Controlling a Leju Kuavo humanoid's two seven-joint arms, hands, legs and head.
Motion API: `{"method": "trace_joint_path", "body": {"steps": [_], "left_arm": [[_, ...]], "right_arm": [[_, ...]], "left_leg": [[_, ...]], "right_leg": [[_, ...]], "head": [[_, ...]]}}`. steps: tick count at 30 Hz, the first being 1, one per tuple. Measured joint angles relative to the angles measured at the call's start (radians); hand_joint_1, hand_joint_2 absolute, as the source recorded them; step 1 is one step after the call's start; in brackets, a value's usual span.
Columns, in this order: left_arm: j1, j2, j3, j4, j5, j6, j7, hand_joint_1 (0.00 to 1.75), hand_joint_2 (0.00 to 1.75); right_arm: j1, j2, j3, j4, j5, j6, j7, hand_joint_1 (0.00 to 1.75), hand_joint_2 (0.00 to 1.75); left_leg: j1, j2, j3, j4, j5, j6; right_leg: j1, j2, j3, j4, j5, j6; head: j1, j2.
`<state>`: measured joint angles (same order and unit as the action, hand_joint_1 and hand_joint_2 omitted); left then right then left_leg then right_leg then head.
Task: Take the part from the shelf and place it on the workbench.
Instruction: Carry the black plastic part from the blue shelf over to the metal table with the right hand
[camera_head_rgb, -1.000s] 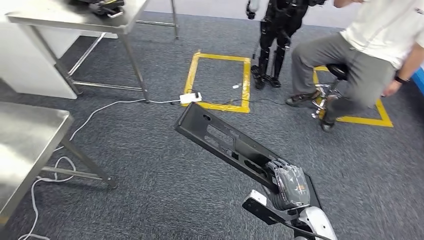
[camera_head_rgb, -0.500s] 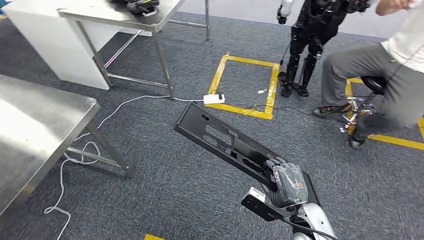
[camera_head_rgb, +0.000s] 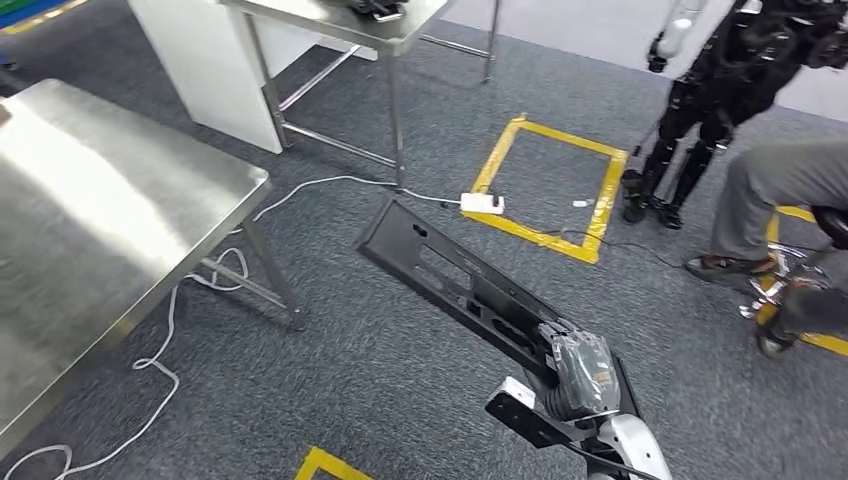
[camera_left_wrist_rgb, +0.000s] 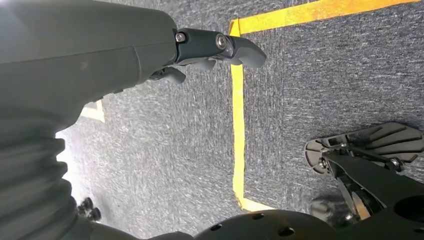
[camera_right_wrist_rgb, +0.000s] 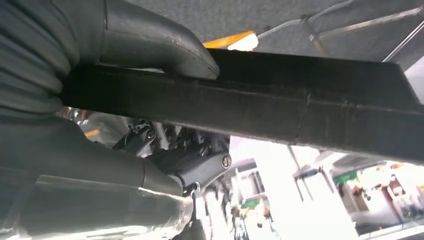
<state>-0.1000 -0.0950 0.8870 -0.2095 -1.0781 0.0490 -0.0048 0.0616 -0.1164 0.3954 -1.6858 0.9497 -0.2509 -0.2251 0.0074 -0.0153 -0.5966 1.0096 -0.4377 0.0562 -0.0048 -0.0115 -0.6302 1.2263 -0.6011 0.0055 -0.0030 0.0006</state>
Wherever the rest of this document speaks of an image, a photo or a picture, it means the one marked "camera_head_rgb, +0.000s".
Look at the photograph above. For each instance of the black plastic panel part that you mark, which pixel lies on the black plastic panel part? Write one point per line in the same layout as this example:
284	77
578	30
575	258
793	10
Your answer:
391	238

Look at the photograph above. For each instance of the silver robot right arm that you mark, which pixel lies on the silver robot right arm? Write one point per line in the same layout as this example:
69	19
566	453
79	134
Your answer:
636	444

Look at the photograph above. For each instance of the stainless steel workbench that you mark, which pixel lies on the stainless steel workbench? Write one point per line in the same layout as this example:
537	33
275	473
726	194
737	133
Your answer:
99	199

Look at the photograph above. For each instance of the white power strip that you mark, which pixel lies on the white power strip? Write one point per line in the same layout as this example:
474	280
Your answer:
480	204

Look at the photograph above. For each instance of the stainless steel table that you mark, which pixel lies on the stainless steel table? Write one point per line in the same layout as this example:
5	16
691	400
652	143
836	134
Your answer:
358	33

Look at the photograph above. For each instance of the black object on table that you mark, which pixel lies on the black object on table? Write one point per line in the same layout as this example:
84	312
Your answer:
371	8

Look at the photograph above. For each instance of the black humanoid robot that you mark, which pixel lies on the black humanoid robot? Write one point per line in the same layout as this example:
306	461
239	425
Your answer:
722	79

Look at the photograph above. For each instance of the person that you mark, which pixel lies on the person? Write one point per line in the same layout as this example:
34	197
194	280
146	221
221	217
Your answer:
768	185

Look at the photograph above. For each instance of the chrome base stool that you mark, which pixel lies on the chrome base stool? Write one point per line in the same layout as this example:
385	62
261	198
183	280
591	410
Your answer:
835	228

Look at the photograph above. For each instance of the yellow floor tape square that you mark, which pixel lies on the yellow floor tape square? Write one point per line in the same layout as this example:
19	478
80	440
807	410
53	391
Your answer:
828	344

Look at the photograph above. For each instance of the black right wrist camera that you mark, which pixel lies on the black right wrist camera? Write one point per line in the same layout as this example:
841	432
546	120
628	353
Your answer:
523	424

